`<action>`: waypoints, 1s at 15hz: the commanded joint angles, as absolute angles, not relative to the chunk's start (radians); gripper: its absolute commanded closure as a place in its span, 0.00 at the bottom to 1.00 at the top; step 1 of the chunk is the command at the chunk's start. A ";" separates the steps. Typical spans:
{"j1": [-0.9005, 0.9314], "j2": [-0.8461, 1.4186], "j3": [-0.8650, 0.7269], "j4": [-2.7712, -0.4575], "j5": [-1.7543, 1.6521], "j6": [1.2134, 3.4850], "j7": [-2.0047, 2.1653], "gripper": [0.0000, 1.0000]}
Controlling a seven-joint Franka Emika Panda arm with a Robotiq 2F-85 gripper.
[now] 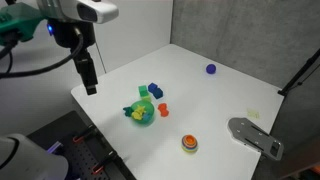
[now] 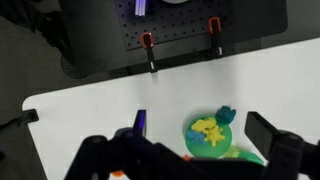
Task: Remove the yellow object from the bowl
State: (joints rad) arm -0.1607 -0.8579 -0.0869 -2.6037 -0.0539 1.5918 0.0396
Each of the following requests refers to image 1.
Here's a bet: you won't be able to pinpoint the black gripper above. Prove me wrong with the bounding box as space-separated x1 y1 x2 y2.
47 18 99 96

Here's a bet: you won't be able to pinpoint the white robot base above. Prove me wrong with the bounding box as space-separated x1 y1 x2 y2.
0 133 70 180

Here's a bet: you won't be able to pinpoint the green bowl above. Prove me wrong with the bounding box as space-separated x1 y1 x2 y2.
129 99 156 127

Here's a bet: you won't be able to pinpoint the teal toy figure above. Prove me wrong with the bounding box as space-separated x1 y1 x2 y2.
122 106 135 118

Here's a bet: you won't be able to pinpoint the black clamp with orange tips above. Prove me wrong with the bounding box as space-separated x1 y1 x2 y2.
91 150 120 176
72 124 98 145

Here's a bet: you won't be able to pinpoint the yellow star toy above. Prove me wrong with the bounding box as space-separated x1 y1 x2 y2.
134 104 147 115

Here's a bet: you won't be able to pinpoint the blue cube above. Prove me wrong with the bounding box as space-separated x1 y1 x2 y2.
147 82 160 95
152 87 165 100

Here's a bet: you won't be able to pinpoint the black perforated board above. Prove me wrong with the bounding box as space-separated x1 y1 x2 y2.
26 110 138 180

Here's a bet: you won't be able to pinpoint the orange toy figure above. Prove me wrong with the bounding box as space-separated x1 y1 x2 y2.
156 102 171 118

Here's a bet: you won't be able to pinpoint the rainbow stacking toy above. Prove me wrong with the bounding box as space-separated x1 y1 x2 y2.
180 134 199 154

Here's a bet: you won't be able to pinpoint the blue ball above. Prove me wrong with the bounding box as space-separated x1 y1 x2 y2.
205 63 217 75

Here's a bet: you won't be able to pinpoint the pale yellow sticky note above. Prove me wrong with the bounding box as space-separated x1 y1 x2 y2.
246 107 261 120

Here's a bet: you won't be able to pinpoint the grey metal plate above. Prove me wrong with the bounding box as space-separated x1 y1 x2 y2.
227 116 285 162

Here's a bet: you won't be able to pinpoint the black stand pole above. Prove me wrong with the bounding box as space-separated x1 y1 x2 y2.
277 47 320 98

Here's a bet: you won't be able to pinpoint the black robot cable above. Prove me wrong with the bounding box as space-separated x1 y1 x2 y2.
0 26 85 80
0 39 18 75

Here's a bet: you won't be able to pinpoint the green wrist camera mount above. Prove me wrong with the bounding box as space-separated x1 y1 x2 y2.
0 2 46 47

